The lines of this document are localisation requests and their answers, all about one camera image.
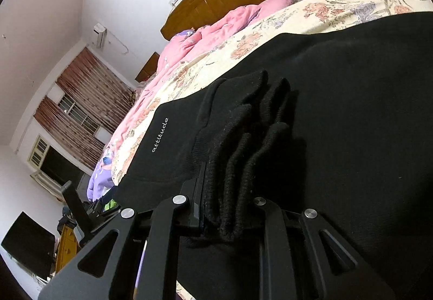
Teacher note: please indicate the black television screen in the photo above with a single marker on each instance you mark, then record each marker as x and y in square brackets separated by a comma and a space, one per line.
[31, 245]

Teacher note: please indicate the green package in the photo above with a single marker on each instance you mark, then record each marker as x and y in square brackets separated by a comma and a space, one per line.
[111, 204]

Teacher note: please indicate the wooden nightstand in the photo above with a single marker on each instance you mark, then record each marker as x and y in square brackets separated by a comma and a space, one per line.
[149, 68]

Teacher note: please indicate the red patterned curtain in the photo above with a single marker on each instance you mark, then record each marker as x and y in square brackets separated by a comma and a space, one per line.
[97, 98]

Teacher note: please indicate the black pants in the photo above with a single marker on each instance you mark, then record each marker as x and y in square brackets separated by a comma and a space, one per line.
[340, 122]

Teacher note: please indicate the pink blanket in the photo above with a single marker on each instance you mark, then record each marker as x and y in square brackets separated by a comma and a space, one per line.
[185, 47]

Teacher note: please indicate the floral cream quilt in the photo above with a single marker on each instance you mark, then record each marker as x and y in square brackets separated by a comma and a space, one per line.
[303, 18]

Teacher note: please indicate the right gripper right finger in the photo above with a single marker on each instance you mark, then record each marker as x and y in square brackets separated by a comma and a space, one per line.
[302, 256]

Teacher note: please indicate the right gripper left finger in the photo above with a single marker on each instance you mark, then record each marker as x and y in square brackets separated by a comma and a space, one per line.
[134, 255]

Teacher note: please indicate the white air conditioner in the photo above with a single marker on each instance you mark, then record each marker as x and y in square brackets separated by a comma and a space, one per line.
[99, 34]

